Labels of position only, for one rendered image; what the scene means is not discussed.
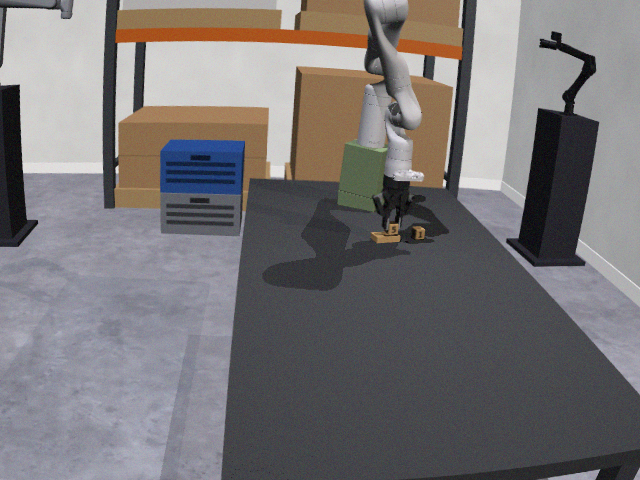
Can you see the tan rectangular tray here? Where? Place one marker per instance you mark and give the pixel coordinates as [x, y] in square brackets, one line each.
[383, 239]

